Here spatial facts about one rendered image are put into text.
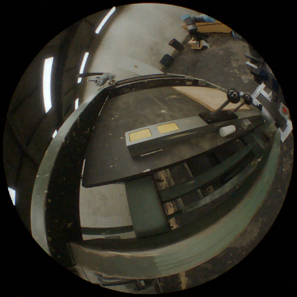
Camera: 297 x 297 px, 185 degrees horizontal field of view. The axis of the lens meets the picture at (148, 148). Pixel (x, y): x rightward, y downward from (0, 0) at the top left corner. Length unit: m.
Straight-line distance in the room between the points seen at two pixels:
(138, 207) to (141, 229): 0.05
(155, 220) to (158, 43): 5.98
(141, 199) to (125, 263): 0.15
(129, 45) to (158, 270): 5.83
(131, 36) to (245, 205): 5.89
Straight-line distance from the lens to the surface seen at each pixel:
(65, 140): 0.26
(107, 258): 0.17
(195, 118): 0.28
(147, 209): 0.21
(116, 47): 5.73
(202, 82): 1.23
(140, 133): 0.22
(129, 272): 0.17
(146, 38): 5.83
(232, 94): 0.24
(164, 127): 0.23
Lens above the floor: 1.74
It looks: 30 degrees down
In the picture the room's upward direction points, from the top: 80 degrees counter-clockwise
